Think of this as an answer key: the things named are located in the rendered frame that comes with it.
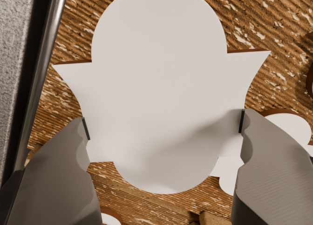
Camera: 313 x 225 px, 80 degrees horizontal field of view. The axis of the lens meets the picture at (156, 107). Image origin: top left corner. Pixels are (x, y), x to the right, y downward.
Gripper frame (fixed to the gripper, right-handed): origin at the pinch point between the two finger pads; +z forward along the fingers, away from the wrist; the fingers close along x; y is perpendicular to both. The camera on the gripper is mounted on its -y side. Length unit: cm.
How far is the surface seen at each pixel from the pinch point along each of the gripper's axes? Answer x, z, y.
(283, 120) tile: 12.4, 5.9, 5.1
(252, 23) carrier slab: 7.9, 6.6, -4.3
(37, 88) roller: -14.5, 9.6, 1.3
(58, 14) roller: -9.3, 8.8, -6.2
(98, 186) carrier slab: -10.6, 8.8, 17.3
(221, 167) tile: 6.8, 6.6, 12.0
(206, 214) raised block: 5.9, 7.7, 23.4
